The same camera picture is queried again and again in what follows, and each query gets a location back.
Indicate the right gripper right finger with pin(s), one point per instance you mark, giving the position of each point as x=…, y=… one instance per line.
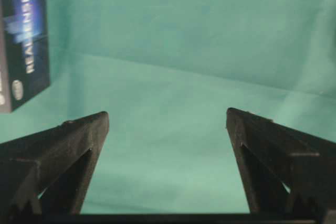
x=288, y=176

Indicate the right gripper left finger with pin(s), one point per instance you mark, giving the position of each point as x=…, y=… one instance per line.
x=49, y=172

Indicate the black box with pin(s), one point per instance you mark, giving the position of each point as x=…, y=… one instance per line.
x=25, y=70

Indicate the green table cloth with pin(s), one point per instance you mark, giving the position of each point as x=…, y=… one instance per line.
x=166, y=71

